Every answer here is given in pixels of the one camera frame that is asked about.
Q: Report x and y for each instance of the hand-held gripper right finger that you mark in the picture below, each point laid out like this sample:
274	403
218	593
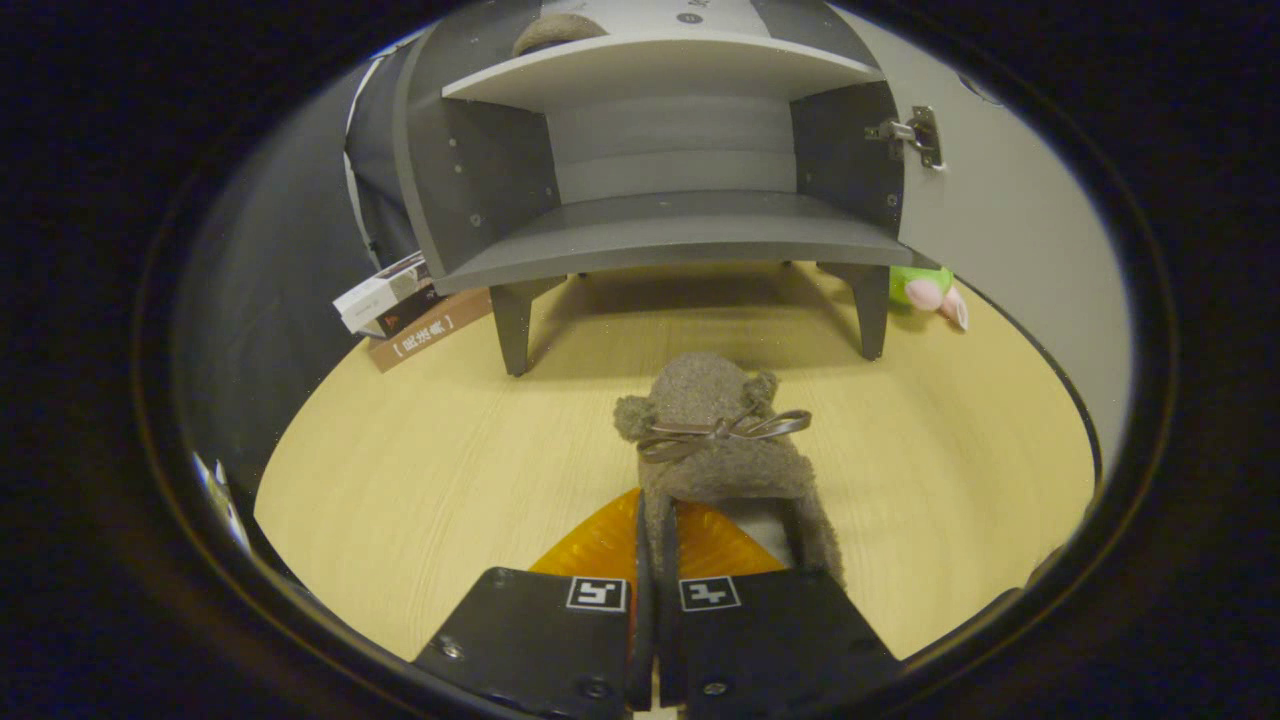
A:
668	650

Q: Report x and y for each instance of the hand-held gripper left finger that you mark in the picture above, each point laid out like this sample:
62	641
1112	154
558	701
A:
642	660

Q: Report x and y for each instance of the brown fuzzy shoe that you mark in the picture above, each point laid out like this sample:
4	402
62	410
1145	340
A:
710	400
555	32

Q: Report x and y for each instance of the dark grey shoe cabinet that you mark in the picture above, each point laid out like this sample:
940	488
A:
660	230

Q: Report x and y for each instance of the metal door hinge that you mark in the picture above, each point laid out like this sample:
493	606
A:
915	132

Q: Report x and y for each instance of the brown book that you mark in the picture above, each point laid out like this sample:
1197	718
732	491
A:
430	335

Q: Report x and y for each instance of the black book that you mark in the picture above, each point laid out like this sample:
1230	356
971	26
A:
410	312

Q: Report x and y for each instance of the green and pink plush toy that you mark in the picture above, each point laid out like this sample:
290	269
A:
915	285

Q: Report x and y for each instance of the black backdrop cloth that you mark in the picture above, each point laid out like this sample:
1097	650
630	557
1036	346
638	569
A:
290	250

